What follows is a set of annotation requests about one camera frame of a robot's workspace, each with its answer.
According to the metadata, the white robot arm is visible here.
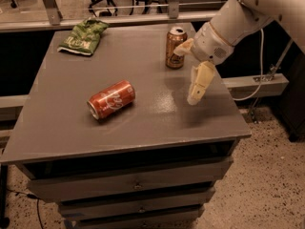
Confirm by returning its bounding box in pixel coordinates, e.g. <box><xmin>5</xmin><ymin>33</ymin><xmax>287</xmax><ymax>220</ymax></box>
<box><xmin>174</xmin><ymin>0</ymin><xmax>305</xmax><ymax>105</ymax></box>

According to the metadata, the white cable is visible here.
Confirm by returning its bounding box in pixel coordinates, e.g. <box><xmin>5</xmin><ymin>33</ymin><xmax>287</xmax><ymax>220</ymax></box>
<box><xmin>232</xmin><ymin>27</ymin><xmax>265</xmax><ymax>102</ymax></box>

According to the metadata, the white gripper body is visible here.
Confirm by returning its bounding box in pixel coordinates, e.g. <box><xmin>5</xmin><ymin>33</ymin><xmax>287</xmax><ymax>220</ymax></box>
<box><xmin>191</xmin><ymin>22</ymin><xmax>235</xmax><ymax>65</ymax></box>

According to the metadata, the green chip bag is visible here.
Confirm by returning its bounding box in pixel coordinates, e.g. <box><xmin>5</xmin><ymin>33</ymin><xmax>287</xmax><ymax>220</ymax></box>
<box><xmin>57</xmin><ymin>18</ymin><xmax>109</xmax><ymax>56</ymax></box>

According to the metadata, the grey drawer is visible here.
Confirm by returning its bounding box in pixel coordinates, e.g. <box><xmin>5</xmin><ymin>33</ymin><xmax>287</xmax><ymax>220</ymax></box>
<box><xmin>28</xmin><ymin>156</ymin><xmax>233</xmax><ymax>202</ymax></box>
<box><xmin>77</xmin><ymin>205</ymin><xmax>203</xmax><ymax>229</ymax></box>
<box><xmin>59</xmin><ymin>187</ymin><xmax>215</xmax><ymax>220</ymax></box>

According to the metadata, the grey drawer cabinet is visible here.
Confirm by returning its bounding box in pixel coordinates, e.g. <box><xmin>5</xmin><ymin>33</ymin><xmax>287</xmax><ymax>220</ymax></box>
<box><xmin>0</xmin><ymin>22</ymin><xmax>253</xmax><ymax>229</ymax></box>

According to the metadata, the metal railing frame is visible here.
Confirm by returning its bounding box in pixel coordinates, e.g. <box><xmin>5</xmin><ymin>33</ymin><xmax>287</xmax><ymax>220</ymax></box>
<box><xmin>0</xmin><ymin>0</ymin><xmax>216</xmax><ymax>32</ymax></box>

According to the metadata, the middle grey drawer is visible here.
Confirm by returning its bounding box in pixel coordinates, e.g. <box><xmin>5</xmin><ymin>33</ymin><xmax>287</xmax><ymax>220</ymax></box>
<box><xmin>59</xmin><ymin>187</ymin><xmax>215</xmax><ymax>220</ymax></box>

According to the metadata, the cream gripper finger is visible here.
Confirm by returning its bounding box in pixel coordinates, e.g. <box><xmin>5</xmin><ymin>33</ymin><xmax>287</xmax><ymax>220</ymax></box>
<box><xmin>173</xmin><ymin>38</ymin><xmax>193</xmax><ymax>56</ymax></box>
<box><xmin>187</xmin><ymin>61</ymin><xmax>215</xmax><ymax>105</ymax></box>

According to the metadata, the black floor cable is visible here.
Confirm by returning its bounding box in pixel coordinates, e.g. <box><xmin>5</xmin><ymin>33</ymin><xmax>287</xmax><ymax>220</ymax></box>
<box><xmin>6</xmin><ymin>188</ymin><xmax>46</xmax><ymax>229</ymax></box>

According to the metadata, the bottom grey drawer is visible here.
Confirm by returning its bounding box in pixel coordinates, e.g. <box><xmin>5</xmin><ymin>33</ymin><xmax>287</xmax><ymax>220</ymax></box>
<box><xmin>77</xmin><ymin>205</ymin><xmax>203</xmax><ymax>229</ymax></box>

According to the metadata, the red coke can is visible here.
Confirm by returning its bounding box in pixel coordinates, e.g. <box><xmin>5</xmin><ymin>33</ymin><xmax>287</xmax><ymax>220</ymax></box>
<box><xmin>87</xmin><ymin>80</ymin><xmax>135</xmax><ymax>120</ymax></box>

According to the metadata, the gold soda can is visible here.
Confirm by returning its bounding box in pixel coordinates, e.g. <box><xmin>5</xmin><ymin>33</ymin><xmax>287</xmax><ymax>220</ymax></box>
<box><xmin>165</xmin><ymin>26</ymin><xmax>188</xmax><ymax>69</ymax></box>

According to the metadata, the top grey drawer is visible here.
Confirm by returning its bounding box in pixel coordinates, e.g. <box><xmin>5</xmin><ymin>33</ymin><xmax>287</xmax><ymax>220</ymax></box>
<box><xmin>28</xmin><ymin>156</ymin><xmax>233</xmax><ymax>202</ymax></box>

